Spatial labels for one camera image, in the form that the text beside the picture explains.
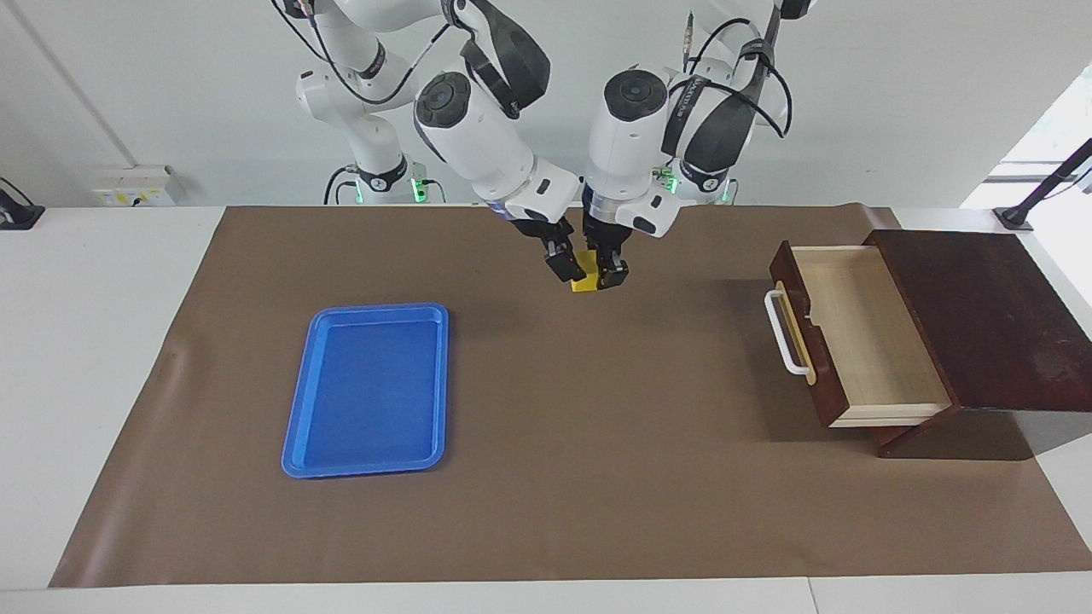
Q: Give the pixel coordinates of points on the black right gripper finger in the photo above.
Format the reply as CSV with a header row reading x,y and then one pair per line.
x,y
565,264

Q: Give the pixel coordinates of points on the yellow cube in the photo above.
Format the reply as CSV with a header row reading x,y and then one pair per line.
x,y
584,277

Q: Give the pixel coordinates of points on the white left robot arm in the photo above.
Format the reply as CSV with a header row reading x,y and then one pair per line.
x,y
636,128

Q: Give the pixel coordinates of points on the black stand with short base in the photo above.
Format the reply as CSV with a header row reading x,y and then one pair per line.
x,y
19,213

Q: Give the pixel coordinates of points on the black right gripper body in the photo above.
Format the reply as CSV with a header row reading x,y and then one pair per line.
x,y
542,230

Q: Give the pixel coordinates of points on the blue plastic tray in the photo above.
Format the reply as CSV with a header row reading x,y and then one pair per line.
x,y
367,401

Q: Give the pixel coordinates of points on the brown table mat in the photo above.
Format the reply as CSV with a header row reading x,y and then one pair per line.
x,y
597,477

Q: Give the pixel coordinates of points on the white wall outlet box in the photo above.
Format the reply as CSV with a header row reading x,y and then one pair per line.
x,y
136,186

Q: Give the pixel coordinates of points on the black stand with long pole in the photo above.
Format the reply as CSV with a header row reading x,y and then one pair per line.
x,y
1015,217

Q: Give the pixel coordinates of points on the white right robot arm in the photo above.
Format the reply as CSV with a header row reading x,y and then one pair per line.
x,y
478,128

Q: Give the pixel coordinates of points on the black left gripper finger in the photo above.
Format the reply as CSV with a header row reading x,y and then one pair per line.
x,y
614,273

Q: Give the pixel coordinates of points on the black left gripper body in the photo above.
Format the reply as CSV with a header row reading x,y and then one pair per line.
x,y
607,234

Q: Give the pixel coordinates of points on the dark wooden cabinet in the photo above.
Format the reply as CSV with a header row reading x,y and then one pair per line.
x,y
1007,341

